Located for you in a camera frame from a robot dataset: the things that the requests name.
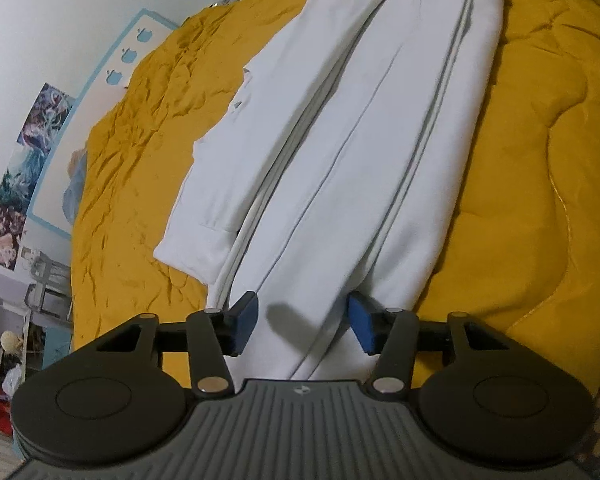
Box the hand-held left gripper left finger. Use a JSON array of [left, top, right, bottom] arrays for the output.
[[96, 291, 259, 397]]

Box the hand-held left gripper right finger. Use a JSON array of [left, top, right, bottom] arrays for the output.
[[346, 292, 512, 399]]

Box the white printed sweatshirt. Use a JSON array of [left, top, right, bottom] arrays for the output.
[[152, 0, 511, 383]]

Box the grey metal chair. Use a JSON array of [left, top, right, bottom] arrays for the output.
[[25, 252, 74, 332]]

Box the blue pillow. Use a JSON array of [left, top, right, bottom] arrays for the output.
[[62, 150, 89, 224]]

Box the yellow quilted blanket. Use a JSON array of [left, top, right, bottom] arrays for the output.
[[70, 0, 600, 391]]

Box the white and blue headboard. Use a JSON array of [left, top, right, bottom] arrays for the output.
[[27, 8, 181, 238]]

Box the cream round ball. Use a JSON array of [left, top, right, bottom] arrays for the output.
[[0, 331, 22, 361]]

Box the white plastic bag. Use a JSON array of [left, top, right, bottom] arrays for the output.
[[1, 364, 25, 397]]

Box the wall poster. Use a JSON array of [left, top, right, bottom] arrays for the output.
[[0, 82, 76, 271]]

